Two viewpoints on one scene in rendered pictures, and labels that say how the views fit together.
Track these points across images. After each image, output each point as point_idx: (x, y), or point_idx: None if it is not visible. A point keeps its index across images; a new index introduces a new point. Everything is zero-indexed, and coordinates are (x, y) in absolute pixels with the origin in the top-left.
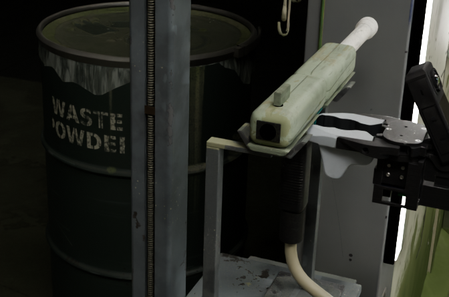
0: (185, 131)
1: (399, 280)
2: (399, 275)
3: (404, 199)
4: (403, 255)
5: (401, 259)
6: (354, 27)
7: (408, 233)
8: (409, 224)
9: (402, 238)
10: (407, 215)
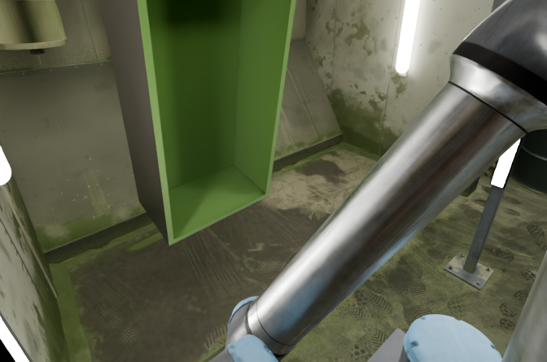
0: None
1: (46, 359)
2: (45, 356)
3: (19, 358)
4: (40, 343)
5: (40, 351)
6: None
7: (34, 327)
8: (31, 324)
9: (32, 343)
10: (26, 326)
